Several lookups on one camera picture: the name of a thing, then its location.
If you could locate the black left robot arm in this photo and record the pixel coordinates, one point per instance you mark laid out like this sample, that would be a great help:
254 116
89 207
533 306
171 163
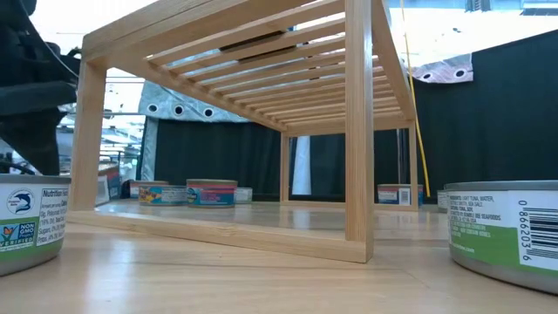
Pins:
30 96

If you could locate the silver tarp with eyelets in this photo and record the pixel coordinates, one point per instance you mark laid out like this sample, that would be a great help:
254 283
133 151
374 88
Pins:
440 72
174 98

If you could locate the wooden slatted shelf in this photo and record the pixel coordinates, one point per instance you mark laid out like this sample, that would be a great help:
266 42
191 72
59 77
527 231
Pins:
359 131

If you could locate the black curtain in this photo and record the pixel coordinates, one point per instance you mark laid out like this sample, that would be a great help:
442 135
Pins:
501 131
335 165
218 152

